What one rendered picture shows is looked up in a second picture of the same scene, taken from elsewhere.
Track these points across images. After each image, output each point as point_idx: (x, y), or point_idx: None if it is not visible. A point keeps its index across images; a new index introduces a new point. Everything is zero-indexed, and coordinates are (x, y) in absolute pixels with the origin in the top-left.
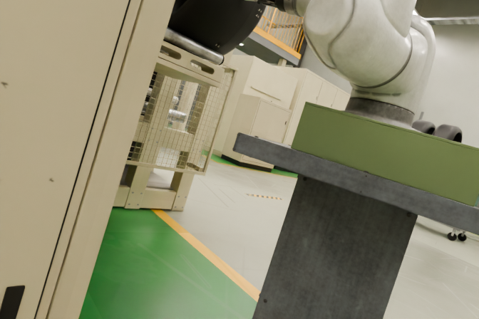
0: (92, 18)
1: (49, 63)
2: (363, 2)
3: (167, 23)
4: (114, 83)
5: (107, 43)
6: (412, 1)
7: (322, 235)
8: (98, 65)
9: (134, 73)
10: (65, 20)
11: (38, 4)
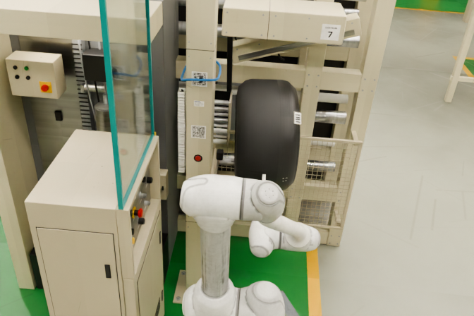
0: (111, 304)
1: (105, 314)
2: (186, 312)
3: (135, 299)
4: (125, 315)
5: (118, 308)
6: (214, 312)
7: None
8: (117, 313)
9: (130, 312)
10: (104, 306)
11: (97, 305)
